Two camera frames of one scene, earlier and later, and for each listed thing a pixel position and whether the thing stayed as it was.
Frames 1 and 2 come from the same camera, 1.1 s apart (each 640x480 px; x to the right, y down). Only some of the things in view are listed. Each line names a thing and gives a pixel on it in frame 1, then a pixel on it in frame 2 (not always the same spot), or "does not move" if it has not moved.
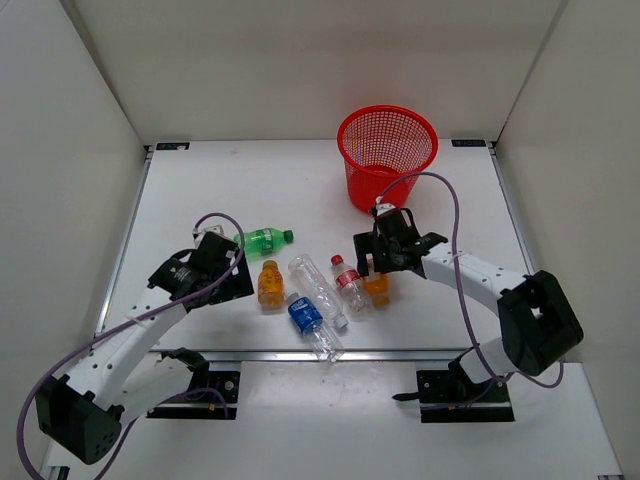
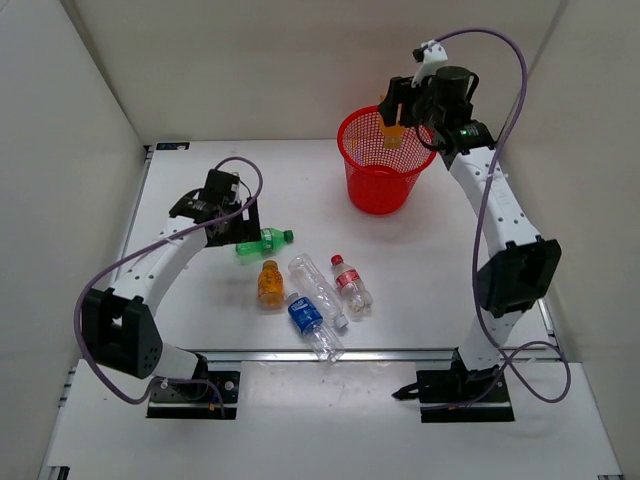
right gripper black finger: [364, 244] -> [399, 91]
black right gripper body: [381, 241] -> [433, 117]
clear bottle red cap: [349, 284] does not move
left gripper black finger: [236, 285] -> [248, 229]
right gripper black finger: [386, 259] -> [413, 109]
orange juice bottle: [271, 286] does not move
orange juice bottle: [377, 285] -> [393, 135]
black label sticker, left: [172, 145] does not move
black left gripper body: [220, 273] -> [231, 207]
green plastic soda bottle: [264, 241] does not move
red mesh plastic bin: [381, 145] does not move
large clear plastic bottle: [303, 268] does not move
